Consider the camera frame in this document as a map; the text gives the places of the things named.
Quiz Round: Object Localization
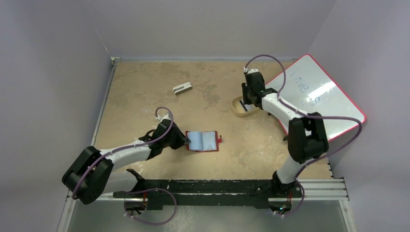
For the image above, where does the red card holder wallet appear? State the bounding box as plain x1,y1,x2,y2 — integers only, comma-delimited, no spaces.
186,131,222,152

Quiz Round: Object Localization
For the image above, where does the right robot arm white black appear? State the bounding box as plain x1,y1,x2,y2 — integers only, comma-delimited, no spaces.
241,69,329,197

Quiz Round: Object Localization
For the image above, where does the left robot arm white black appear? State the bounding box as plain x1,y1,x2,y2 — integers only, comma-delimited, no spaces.
61,119,190,204

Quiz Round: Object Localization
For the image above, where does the loose card in tray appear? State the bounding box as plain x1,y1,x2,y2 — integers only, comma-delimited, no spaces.
239,100,254,112

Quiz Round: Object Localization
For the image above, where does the white grey card reader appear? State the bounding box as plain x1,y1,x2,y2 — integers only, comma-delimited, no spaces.
173,82,193,96

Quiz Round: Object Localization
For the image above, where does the beige oval tray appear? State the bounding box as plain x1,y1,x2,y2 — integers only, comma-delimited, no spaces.
231,96,258,117

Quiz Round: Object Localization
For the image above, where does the pink-framed whiteboard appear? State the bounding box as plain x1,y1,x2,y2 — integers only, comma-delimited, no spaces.
265,54,367,141

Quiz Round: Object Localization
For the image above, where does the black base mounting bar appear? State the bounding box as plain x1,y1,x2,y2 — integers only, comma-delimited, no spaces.
113,171,304,213

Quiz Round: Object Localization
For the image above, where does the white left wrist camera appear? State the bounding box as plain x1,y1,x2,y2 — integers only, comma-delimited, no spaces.
156,114,171,122

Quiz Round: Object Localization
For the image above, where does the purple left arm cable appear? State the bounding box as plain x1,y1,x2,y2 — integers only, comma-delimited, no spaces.
72,107,178,226

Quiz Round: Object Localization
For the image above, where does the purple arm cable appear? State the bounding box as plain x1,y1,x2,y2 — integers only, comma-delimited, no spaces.
243,54,363,218
72,107,178,226

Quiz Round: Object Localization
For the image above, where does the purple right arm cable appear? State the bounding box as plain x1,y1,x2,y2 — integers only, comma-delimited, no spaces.
243,54,363,218

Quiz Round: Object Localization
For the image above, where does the aluminium table frame rail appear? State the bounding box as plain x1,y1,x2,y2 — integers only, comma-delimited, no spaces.
57,57,350,232

